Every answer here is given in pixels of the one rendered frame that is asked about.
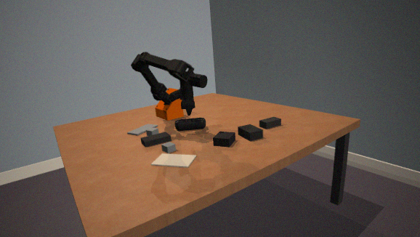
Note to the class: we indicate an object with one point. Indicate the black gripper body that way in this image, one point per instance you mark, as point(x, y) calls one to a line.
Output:
point(187, 94)

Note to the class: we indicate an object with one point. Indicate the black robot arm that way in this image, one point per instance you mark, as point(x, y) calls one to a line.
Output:
point(176, 68)

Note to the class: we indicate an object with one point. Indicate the beige flat rectangular panel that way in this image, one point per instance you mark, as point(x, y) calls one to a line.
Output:
point(183, 161)

